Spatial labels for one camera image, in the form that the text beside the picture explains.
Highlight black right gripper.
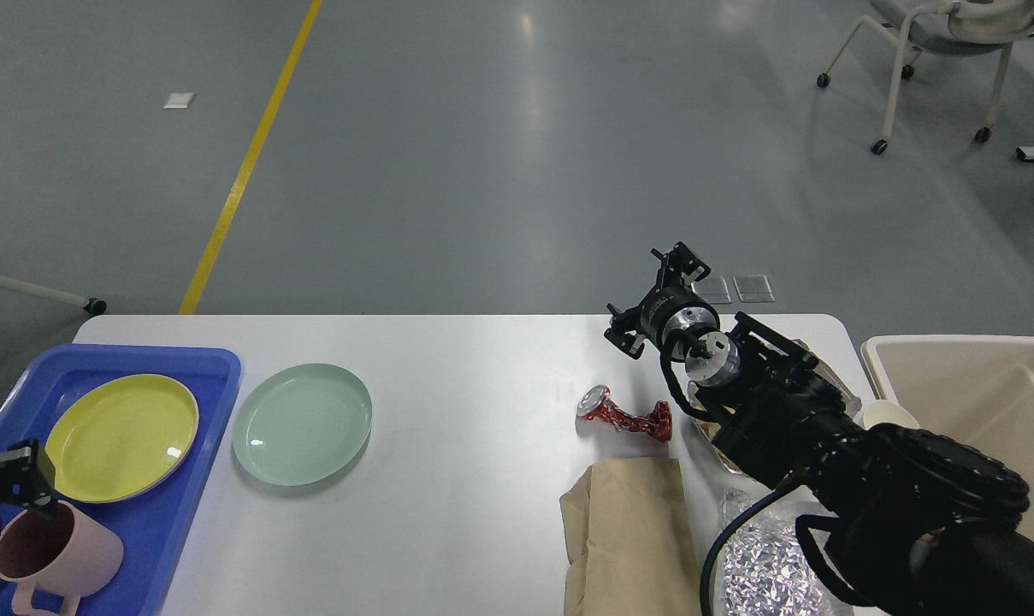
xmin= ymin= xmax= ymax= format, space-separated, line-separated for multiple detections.
xmin=604 ymin=242 xmax=712 ymax=358

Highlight pink mug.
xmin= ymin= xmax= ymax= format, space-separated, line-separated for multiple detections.
xmin=0 ymin=500 xmax=123 ymax=615

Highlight light green plate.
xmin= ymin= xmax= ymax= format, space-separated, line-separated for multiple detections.
xmin=232 ymin=363 xmax=373 ymax=488

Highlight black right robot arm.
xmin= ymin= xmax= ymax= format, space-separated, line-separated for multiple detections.
xmin=604 ymin=243 xmax=1034 ymax=615

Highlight left floor plate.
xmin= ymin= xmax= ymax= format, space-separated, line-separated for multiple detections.
xmin=692 ymin=275 xmax=733 ymax=305

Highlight floor plate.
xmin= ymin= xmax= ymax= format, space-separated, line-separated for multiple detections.
xmin=732 ymin=275 xmax=776 ymax=303
xmin=692 ymin=275 xmax=733 ymax=305

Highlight right floor plate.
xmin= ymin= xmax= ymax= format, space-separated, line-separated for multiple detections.
xmin=732 ymin=275 xmax=776 ymax=303

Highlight yellow plate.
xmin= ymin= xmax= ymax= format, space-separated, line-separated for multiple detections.
xmin=45 ymin=374 xmax=200 ymax=504

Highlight crushed red can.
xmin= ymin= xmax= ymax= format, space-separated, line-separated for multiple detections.
xmin=575 ymin=383 xmax=673 ymax=443

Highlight blue plastic tray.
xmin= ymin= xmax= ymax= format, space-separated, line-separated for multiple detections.
xmin=0 ymin=344 xmax=242 ymax=615

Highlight white stand leg with caster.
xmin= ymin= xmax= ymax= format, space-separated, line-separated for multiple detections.
xmin=0 ymin=275 xmax=109 ymax=317

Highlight brown paper bag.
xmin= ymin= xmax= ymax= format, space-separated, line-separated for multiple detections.
xmin=559 ymin=457 xmax=700 ymax=615

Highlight white paper cup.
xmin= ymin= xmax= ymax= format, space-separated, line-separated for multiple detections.
xmin=853 ymin=400 xmax=920 ymax=429

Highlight crumpled aluminium foil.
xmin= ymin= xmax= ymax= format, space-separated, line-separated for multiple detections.
xmin=712 ymin=496 xmax=855 ymax=615

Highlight beige plastic bin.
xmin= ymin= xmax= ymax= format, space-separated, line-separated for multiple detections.
xmin=861 ymin=335 xmax=1034 ymax=541

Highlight white floor marker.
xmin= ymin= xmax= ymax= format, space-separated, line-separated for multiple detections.
xmin=162 ymin=92 xmax=196 ymax=110

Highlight white office chair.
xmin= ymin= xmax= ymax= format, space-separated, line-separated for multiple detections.
xmin=815 ymin=1 xmax=1034 ymax=156

